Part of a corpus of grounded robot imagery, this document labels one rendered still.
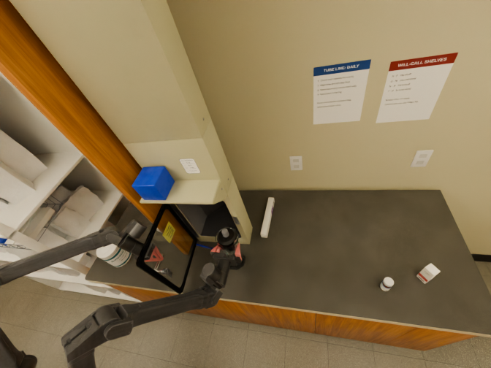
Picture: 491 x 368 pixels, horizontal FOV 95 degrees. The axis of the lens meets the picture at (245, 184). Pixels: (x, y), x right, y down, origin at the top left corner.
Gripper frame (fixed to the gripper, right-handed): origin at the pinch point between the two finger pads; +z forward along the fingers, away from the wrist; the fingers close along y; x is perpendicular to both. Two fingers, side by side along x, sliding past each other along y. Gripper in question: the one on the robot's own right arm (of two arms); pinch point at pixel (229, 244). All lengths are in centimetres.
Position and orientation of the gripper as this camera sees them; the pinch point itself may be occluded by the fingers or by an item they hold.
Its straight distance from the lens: 111.5
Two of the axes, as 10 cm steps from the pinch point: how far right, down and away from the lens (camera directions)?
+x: 1.7, 7.1, 6.9
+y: -9.7, -0.2, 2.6
